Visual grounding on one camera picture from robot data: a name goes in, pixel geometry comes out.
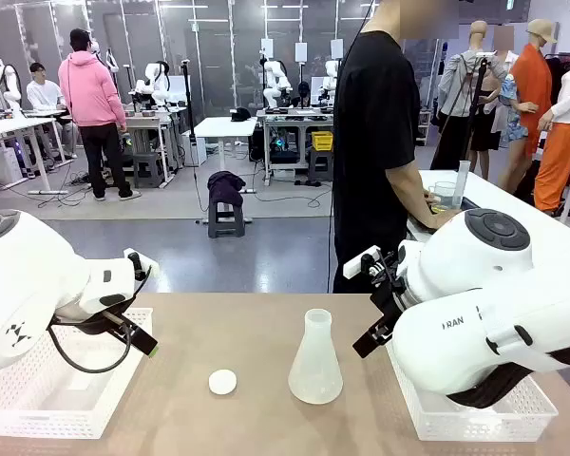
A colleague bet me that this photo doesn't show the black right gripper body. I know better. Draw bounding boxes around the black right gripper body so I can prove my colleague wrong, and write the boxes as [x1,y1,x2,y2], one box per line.
[368,246,409,334]

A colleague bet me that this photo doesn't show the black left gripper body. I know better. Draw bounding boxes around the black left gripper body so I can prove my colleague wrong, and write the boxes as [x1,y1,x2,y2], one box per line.
[51,307,127,336]

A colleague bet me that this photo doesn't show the translucent plastic conical flask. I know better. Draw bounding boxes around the translucent plastic conical flask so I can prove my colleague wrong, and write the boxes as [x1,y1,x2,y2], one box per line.
[287,308,344,406]

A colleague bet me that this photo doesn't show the white round flask cap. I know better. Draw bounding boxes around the white round flask cap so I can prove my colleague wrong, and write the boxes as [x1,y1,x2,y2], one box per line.
[208,369,238,395]

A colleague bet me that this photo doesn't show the clear plastic measuring beaker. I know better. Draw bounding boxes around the clear plastic measuring beaker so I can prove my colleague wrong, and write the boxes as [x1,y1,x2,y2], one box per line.
[434,181,459,213]

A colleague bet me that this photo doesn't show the clear plastic graduated cylinder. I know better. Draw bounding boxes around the clear plastic graduated cylinder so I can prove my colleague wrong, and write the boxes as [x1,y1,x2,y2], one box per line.
[455,160,471,210]

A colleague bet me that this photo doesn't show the person's right forearm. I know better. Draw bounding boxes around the person's right forearm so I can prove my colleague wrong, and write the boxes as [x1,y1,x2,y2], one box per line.
[386,163,450,229]

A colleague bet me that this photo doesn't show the person's right hand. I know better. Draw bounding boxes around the person's right hand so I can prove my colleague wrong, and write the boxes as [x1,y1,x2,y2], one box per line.
[426,207,462,231]

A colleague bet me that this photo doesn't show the white perforated plastic basket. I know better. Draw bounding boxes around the white perforated plastic basket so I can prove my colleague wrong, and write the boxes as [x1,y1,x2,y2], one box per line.
[385,339,560,442]
[0,307,154,439]

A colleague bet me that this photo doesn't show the grey plastic stool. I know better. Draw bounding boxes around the grey plastic stool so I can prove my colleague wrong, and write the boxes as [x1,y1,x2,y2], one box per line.
[207,201,246,239]
[132,151,166,190]
[307,147,334,184]

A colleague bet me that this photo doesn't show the person in black t-shirt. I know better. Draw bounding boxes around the person in black t-shirt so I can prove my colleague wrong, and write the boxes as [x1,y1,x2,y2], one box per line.
[331,0,422,295]

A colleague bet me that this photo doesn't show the white shoe rack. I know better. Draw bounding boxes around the white shoe rack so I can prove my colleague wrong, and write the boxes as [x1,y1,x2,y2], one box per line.
[415,109,432,146]

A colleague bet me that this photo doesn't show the dark cloth bundle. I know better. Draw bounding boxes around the dark cloth bundle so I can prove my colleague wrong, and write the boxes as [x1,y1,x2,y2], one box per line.
[207,170,247,208]

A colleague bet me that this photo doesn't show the figure in blue floral dress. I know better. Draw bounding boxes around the figure in blue floral dress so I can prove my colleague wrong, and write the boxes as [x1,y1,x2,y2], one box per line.
[491,26,538,143]

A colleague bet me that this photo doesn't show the long white desk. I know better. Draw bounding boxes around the long white desk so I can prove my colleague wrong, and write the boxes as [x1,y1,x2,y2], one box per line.
[0,116,70,196]

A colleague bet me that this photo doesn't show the black tripod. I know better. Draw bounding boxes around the black tripod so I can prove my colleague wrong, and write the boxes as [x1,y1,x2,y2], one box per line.
[429,51,493,172]

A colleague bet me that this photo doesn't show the mannequin in orange trousers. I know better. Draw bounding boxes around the mannequin in orange trousers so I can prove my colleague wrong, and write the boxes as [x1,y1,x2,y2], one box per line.
[533,45,570,215]

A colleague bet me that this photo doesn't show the mannequin in grey shirt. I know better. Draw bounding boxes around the mannequin in grey shirt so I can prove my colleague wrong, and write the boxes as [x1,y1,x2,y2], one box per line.
[429,20,509,180]

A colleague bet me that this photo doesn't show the small white desk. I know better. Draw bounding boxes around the small white desk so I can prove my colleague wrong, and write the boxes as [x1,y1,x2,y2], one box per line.
[193,116,258,195]

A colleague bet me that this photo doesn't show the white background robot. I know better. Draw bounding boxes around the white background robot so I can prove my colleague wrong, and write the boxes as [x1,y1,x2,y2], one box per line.
[320,59,343,108]
[0,59,24,118]
[133,60,171,106]
[261,59,294,111]

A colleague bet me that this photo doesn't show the person in pink hoodie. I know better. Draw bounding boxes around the person in pink hoodie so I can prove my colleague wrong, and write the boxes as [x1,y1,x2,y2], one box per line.
[57,28,143,203]

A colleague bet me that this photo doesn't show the seated person in white shirt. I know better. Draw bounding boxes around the seated person in white shirt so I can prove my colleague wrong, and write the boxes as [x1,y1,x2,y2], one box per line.
[26,62,80,161]

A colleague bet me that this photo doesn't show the mannequin in orange jacket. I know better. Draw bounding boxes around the mannequin in orange jacket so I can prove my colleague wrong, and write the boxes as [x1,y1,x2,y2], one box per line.
[497,18,558,194]

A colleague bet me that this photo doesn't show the dark hanging garments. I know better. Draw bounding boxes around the dark hanging garments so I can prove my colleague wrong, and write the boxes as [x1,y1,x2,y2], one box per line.
[543,52,570,118]

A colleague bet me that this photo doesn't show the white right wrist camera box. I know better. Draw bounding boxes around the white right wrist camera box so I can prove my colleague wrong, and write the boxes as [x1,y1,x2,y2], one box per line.
[342,245,381,279]

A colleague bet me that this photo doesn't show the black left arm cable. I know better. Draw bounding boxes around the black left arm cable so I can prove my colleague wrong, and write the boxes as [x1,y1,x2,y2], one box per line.
[47,265,152,374]

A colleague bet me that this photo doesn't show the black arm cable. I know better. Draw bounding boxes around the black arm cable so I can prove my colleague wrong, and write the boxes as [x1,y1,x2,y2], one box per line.
[47,265,152,374]
[448,350,570,409]

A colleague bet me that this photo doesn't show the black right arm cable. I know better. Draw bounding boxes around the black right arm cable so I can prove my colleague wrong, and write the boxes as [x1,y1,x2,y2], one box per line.
[448,350,570,409]

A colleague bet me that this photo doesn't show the black floor cable bundle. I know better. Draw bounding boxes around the black floor cable bundle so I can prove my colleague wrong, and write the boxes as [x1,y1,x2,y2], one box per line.
[9,165,99,208]

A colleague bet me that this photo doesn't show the metal frame workbench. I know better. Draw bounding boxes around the metal frame workbench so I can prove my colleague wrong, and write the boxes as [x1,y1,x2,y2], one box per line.
[123,104,191,184]
[256,107,336,186]

